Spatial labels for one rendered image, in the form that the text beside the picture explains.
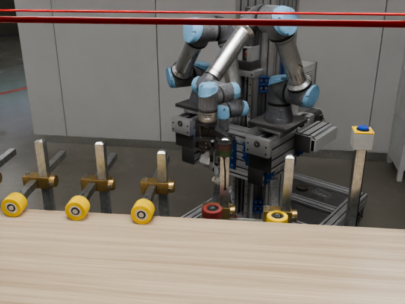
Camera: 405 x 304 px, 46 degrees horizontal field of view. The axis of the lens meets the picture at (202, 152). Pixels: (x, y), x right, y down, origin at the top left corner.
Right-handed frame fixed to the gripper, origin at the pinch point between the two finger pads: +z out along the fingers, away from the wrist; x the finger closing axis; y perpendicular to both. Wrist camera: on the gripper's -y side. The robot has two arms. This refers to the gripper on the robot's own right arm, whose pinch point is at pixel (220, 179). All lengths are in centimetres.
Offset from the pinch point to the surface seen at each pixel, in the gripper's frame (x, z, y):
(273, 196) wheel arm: -24.8, -2.9, -20.3
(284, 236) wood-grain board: -27, -7, -58
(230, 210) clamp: -6.9, -3.2, -35.3
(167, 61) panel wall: 67, -6, 234
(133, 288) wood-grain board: 19, -7, -92
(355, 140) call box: -52, -36, -37
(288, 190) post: -29.4, -13.5, -34.9
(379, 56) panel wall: -124, -17, 226
